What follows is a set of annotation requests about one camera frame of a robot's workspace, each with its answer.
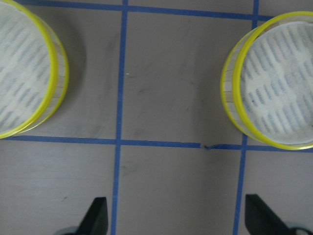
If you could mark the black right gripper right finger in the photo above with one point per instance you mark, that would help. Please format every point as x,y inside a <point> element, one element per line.
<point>261,220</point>

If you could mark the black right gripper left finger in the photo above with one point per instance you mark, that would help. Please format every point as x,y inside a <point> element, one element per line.
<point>95,221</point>

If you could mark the middle yellow bamboo steamer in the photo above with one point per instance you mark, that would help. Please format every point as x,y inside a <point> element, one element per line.
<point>34,70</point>

